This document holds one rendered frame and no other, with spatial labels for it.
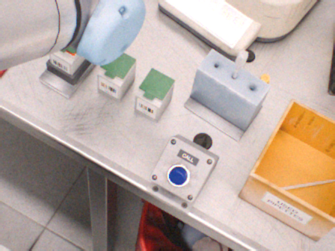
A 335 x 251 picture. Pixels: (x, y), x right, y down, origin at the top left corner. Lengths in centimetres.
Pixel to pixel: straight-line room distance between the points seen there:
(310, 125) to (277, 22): 18
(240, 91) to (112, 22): 39
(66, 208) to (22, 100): 88
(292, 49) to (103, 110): 32
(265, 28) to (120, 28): 50
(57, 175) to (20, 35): 141
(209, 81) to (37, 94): 27
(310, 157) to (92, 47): 52
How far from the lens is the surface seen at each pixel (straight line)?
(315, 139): 99
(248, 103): 92
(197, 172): 89
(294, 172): 99
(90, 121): 99
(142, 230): 138
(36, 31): 51
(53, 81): 100
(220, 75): 92
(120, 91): 97
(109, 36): 56
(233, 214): 95
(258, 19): 103
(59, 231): 184
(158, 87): 94
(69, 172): 189
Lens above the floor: 177
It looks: 65 degrees down
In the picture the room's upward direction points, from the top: 12 degrees clockwise
